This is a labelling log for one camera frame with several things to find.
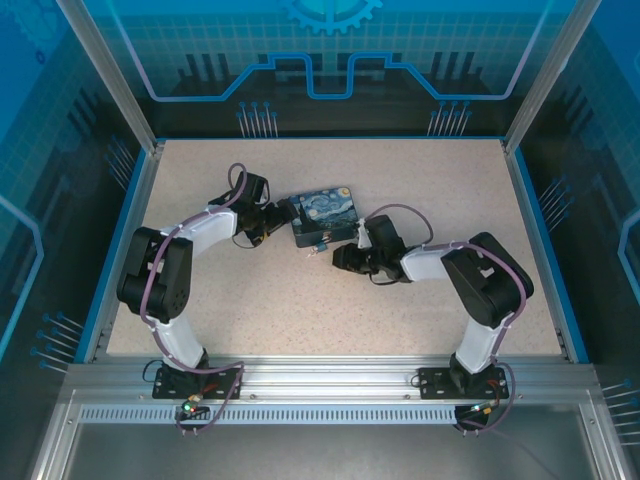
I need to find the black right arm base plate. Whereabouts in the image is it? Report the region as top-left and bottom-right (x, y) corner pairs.
(416, 366), (511, 400)

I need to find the connector board with led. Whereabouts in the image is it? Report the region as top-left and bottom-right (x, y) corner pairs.
(174, 394), (209, 421)
(465, 399), (502, 418)

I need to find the aluminium left side rail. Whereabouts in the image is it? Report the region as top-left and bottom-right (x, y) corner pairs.
(82, 141), (167, 364)

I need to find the aluminium left rear frame post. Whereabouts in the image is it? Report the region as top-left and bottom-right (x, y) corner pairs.
(54, 0), (167, 154)

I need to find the aluminium frame post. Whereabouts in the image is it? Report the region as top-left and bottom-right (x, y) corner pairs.
(54, 0), (167, 154)
(502, 0), (589, 154)

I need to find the slotted metal cable duct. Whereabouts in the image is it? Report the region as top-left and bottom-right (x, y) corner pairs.
(78, 405), (459, 422)

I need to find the aluminium front rail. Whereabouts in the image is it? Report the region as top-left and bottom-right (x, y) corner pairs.
(64, 354), (596, 402)

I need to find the left connector board with LED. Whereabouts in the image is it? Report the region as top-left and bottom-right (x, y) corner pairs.
(174, 394), (209, 421)

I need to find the metal tray panel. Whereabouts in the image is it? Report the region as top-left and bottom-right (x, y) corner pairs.
(29, 389), (617, 480)

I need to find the right connector board with LED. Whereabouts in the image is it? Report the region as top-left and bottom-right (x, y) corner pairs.
(465, 399), (502, 418)

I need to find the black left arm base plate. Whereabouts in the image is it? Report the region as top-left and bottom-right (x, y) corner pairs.
(152, 366), (247, 400)

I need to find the dark box with starry print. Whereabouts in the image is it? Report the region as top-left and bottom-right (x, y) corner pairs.
(288, 185), (363, 250)

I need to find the aluminium right rear frame post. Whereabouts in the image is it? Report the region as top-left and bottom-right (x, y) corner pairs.
(502, 0), (589, 154)

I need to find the aluminium rail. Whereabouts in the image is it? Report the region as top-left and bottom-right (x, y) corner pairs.
(64, 354), (596, 402)
(501, 139), (592, 364)
(82, 141), (167, 364)

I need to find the aluminium right side rail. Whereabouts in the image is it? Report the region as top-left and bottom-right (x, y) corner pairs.
(501, 139), (592, 364)

